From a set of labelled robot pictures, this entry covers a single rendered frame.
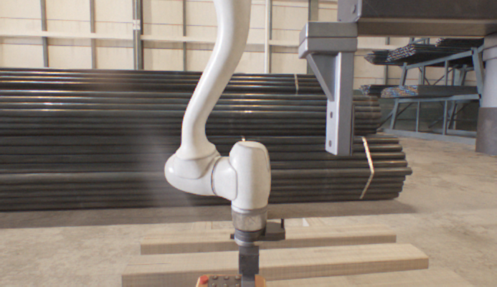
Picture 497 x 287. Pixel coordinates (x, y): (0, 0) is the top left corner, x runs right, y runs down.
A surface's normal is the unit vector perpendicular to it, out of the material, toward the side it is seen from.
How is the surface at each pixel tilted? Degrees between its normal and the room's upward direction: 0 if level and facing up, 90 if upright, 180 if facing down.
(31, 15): 90
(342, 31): 90
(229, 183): 92
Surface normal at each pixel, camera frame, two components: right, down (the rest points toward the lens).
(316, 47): 0.00, 0.08
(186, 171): -0.34, 0.19
